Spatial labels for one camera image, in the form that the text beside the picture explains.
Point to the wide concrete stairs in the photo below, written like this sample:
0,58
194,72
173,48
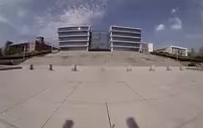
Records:
99,58

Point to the pale paved plaza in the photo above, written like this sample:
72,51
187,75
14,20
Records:
99,93

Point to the striped twin-block building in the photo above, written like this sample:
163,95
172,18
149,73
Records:
74,38

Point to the small white building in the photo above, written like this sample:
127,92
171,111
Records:
147,47

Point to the row of bollards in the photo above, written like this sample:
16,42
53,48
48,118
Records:
51,67

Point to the low brown building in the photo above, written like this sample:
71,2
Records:
39,45

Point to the robot's own part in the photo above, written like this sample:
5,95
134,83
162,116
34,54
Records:
132,123
68,124

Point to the reddish kerb strip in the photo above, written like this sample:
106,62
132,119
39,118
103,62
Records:
4,68

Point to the dark trees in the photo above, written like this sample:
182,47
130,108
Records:
2,51

